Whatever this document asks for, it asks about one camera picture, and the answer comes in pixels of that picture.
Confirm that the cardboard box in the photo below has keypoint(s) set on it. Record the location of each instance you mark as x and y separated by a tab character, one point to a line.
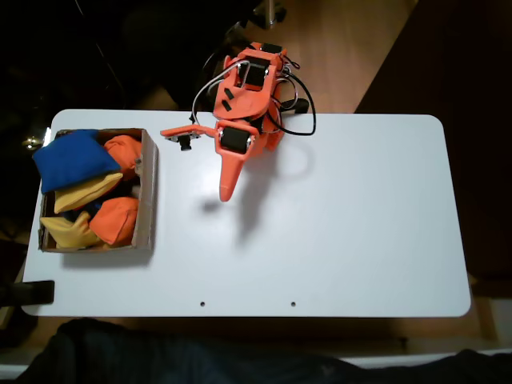
146	192

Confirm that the orange bean bag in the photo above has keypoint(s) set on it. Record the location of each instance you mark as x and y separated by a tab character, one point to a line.
116	220
126	156

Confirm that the dark blue bean bag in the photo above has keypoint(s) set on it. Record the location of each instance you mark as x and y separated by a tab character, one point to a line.
94	206

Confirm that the large yellow bean bag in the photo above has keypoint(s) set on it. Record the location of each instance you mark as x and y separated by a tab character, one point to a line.
84	196

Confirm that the small yellow bean bag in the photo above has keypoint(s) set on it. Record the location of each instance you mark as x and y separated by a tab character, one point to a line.
68	234

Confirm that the office chair base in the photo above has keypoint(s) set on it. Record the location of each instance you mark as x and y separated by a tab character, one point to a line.
272	14

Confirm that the dark navy fabric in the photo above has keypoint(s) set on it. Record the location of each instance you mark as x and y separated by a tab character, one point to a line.
160	360

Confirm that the black table clamp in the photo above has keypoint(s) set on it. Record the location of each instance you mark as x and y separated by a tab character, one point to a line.
36	292

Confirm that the orange camera mount with camera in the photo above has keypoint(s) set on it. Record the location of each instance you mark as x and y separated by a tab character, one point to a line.
180	132

